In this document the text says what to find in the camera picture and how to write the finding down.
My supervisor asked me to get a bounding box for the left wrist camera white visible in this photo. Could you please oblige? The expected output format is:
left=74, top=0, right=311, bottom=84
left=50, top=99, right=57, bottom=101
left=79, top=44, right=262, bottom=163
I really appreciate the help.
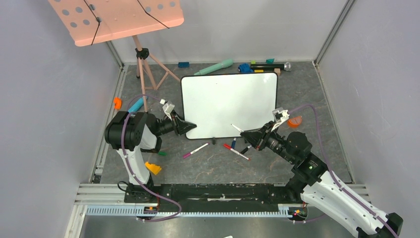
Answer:
left=160, top=99, right=175, bottom=120

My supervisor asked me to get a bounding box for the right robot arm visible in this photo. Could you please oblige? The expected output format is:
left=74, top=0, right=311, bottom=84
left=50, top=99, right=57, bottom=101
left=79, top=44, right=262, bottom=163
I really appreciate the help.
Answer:
left=240, top=121, right=403, bottom=238

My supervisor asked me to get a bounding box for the orange piece left edge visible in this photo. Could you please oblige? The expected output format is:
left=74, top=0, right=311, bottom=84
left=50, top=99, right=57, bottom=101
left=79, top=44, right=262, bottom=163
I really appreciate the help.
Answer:
left=113, top=97, right=122, bottom=110

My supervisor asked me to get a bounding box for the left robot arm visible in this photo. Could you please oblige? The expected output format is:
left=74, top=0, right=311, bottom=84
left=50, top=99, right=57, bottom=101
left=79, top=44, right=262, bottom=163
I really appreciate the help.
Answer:
left=105, top=111, right=197, bottom=203

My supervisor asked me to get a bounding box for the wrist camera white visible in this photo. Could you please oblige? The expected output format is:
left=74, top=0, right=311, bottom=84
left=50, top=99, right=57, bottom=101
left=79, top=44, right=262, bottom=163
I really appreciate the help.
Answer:
left=271, top=107, right=290, bottom=131
left=160, top=99, right=175, bottom=120

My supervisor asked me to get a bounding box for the black capped whiteboard marker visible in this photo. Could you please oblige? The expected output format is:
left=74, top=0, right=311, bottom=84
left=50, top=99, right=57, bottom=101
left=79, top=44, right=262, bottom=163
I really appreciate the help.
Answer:
left=240, top=145, right=252, bottom=155

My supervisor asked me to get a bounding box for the magenta capped whiteboard marker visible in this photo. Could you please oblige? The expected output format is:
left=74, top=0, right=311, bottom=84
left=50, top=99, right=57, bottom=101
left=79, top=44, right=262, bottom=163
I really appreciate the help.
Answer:
left=183, top=143, right=209, bottom=159

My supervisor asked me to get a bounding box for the pink music stand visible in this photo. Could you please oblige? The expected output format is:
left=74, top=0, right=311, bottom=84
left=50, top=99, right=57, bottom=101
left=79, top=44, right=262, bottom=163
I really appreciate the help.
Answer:
left=49, top=0, right=184, bottom=93

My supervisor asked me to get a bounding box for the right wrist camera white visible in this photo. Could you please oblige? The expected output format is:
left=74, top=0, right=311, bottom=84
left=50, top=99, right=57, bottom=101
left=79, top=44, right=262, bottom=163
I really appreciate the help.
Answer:
left=271, top=107, right=290, bottom=131

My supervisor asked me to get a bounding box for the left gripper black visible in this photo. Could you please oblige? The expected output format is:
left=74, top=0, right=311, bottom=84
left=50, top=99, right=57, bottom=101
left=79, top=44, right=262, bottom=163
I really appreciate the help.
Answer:
left=155, top=109, right=196, bottom=136

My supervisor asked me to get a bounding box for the black microphone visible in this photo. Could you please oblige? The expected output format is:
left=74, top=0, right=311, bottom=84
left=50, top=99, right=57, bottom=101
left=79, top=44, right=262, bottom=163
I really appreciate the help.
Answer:
left=250, top=62, right=291, bottom=71

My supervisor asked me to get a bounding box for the orange plastic piece right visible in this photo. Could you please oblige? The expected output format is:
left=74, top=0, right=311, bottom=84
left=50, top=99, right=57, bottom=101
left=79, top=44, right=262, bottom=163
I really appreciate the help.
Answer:
left=287, top=116, right=303, bottom=128

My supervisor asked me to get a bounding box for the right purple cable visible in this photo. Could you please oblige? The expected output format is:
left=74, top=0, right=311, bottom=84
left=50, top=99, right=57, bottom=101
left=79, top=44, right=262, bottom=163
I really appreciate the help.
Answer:
left=288, top=104, right=399, bottom=238

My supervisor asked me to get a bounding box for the wooden cube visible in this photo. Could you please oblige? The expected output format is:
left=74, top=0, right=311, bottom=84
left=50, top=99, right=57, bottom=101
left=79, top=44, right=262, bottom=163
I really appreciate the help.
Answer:
left=273, top=68, right=281, bottom=76

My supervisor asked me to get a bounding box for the red capped whiteboard marker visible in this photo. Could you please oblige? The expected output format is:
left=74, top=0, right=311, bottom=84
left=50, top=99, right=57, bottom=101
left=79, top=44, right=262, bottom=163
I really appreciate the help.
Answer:
left=223, top=144, right=250, bottom=161

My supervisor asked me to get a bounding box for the blue cylinder tube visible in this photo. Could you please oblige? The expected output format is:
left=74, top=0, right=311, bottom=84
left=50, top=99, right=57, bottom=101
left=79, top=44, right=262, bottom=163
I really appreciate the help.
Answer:
left=127, top=96, right=148, bottom=113

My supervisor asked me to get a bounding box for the white whiteboard black frame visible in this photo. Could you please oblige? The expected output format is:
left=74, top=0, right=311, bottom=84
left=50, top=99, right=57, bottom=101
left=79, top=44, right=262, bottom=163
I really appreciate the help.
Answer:
left=181, top=72, right=278, bottom=140

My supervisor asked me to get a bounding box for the blue lego brick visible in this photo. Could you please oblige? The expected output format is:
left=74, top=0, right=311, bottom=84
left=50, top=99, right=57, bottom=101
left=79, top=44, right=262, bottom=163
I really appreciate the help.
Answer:
left=178, top=61, right=190, bottom=68

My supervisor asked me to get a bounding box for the mint green tube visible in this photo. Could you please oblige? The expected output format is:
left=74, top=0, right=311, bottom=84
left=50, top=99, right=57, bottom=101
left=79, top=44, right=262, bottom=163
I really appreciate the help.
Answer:
left=194, top=59, right=234, bottom=75

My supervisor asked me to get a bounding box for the blue capped whiteboard marker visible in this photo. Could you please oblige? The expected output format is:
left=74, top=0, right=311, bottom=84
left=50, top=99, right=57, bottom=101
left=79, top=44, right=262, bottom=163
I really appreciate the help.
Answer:
left=231, top=137, right=237, bottom=149

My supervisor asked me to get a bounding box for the yellow stepped block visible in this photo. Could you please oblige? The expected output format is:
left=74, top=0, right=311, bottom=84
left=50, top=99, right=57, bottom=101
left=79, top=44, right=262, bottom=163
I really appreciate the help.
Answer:
left=145, top=162, right=162, bottom=175

